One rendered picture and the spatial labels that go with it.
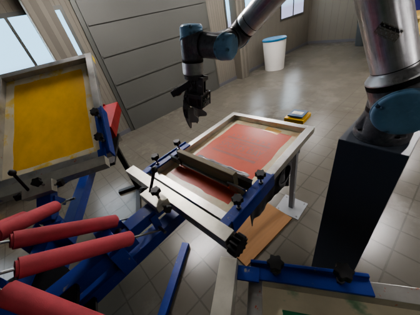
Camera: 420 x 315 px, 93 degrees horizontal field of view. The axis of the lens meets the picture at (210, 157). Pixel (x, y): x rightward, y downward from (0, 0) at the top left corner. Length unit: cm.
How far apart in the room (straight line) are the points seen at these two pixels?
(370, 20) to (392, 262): 170
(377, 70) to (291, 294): 60
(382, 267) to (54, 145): 221
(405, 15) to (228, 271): 68
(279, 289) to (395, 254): 145
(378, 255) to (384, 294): 128
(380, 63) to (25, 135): 155
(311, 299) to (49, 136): 139
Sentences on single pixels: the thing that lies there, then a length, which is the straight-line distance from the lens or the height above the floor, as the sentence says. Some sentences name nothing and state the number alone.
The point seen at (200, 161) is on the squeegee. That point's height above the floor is 106.
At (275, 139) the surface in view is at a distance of 124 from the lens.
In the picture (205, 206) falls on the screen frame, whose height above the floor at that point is 99.
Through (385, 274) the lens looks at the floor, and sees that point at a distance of 195.
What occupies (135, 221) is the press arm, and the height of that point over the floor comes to 104.
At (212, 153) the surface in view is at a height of 96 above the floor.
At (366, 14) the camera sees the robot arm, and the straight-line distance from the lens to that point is 58.
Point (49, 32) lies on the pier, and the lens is 381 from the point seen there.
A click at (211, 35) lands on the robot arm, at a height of 157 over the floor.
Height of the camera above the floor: 162
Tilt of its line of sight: 35 degrees down
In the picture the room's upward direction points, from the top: 13 degrees counter-clockwise
